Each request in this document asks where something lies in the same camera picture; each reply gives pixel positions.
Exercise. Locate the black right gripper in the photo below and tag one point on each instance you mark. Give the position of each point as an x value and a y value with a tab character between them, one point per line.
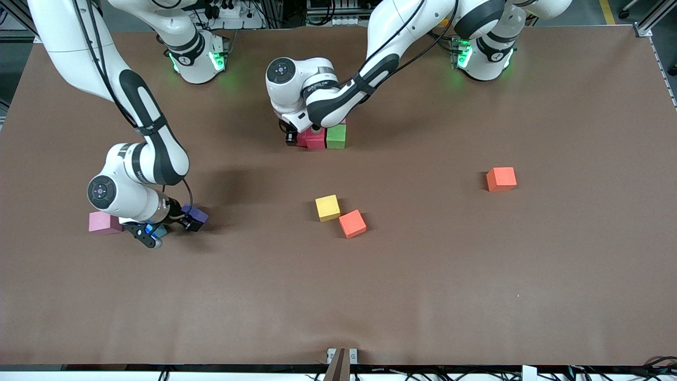
175	214

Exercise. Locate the red foam cube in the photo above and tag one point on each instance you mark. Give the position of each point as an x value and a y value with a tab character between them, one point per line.
302	139
316	139

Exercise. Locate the purple foam cube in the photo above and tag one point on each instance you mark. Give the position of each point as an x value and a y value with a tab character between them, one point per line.
197	214

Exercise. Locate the cyan foam cube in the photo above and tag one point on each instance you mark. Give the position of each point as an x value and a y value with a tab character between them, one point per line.
160	232

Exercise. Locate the green foam cube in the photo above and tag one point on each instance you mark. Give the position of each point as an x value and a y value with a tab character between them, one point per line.
336	136

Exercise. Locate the orange foam cube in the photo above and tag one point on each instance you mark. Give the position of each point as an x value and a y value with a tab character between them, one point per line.
352	224
501	179

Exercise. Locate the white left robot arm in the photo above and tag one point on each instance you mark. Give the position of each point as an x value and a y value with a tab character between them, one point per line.
338	100

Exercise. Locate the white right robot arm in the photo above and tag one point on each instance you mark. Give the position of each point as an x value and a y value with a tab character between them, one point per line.
143	148

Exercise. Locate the yellow foam cube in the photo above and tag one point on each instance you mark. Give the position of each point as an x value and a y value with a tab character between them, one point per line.
328	208

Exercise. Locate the white power strip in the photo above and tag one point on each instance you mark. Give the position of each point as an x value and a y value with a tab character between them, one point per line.
248	22

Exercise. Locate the grey electronics box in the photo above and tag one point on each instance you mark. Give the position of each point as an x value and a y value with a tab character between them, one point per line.
336	20

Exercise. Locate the brown paper table cover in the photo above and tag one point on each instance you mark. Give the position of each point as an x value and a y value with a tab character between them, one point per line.
370	296

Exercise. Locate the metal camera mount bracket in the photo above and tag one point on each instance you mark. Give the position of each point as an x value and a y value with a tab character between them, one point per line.
341	365

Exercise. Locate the aluminium frame rail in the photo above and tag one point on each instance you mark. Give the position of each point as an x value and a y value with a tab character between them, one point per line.
656	13

